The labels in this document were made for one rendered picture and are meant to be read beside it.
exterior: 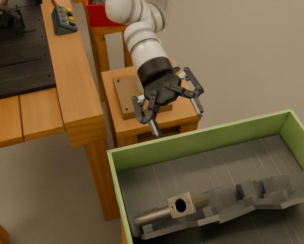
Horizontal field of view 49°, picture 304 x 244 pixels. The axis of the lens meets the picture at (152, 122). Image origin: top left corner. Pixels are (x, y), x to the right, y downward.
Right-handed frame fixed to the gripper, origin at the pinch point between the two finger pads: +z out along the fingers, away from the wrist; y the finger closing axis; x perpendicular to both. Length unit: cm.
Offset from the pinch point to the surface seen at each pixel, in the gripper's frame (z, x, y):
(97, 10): -89, 57, -23
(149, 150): -8.6, 32.8, -17.5
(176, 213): 15.3, 2.5, -8.0
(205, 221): 18.5, 6.0, -4.2
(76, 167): -46, 113, -90
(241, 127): -5.7, 45.9, 10.2
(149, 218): 11.8, 19.1, -20.1
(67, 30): -76, 44, -35
